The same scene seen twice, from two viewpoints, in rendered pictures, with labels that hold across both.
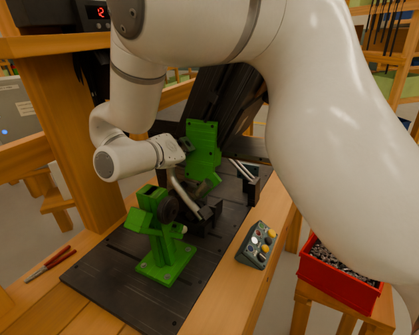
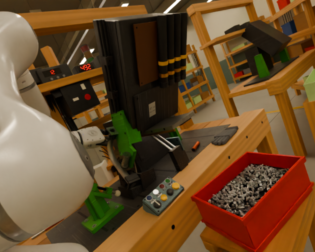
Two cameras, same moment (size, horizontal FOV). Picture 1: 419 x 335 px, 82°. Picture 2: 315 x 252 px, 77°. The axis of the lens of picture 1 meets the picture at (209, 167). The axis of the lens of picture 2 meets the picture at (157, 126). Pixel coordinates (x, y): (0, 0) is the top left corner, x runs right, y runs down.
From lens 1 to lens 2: 53 cm
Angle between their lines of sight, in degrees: 28
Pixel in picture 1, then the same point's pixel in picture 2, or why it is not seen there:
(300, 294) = (205, 240)
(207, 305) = (108, 243)
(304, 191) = not seen: outside the picture
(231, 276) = (135, 222)
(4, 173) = not seen: hidden behind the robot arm
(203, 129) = (118, 118)
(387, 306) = (285, 245)
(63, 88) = not seen: hidden behind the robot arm
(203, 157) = (123, 137)
